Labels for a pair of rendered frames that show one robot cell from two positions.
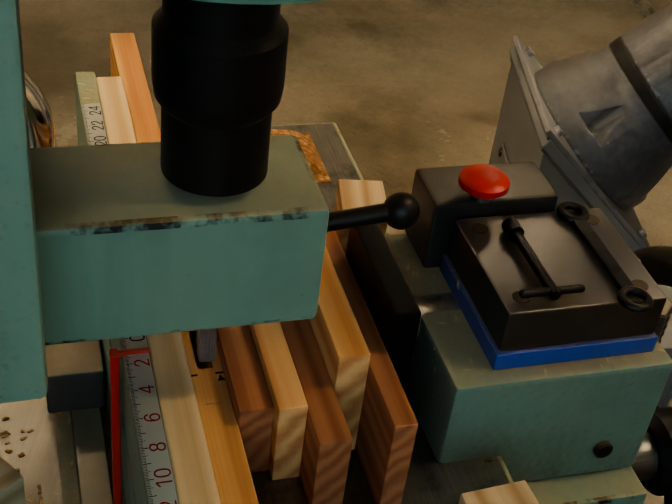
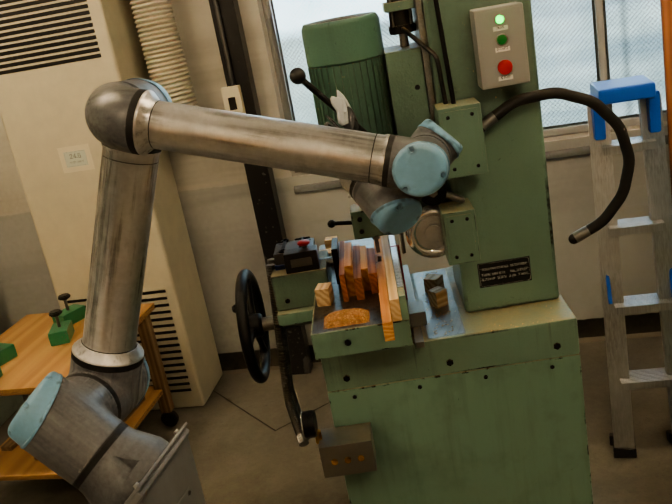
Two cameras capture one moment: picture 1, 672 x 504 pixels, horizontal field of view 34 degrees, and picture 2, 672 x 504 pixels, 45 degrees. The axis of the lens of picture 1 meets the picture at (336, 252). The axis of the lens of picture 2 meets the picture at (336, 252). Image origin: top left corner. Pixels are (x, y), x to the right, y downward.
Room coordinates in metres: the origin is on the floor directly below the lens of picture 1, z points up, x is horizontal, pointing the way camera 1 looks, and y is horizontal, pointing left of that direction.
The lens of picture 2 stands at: (2.19, 0.72, 1.59)
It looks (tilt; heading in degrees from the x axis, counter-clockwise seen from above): 18 degrees down; 204
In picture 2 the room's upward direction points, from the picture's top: 11 degrees counter-clockwise
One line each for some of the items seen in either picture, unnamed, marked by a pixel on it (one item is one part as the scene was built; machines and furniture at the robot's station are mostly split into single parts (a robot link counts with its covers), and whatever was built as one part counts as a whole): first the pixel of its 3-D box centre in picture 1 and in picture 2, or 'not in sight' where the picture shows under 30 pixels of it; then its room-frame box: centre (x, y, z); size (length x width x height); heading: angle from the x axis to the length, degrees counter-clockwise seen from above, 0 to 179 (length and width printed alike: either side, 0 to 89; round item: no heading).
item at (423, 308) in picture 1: (422, 316); (325, 262); (0.49, -0.06, 0.95); 0.09 x 0.07 x 0.09; 20
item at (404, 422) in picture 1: (336, 315); (344, 269); (0.51, -0.01, 0.93); 0.25 x 0.01 x 0.07; 20
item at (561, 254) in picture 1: (531, 252); (296, 253); (0.52, -0.11, 0.99); 0.13 x 0.11 x 0.06; 20
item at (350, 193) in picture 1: (359, 220); (324, 294); (0.62, -0.01, 0.92); 0.04 x 0.03 x 0.04; 9
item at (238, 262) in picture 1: (170, 245); (381, 220); (0.43, 0.08, 1.03); 0.14 x 0.07 x 0.09; 110
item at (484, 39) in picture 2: not in sight; (499, 45); (0.46, 0.41, 1.40); 0.10 x 0.06 x 0.16; 110
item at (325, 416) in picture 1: (280, 324); (358, 270); (0.50, 0.03, 0.93); 0.24 x 0.02 x 0.05; 20
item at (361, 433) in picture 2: not in sight; (347, 450); (0.73, 0.02, 0.58); 0.12 x 0.08 x 0.08; 110
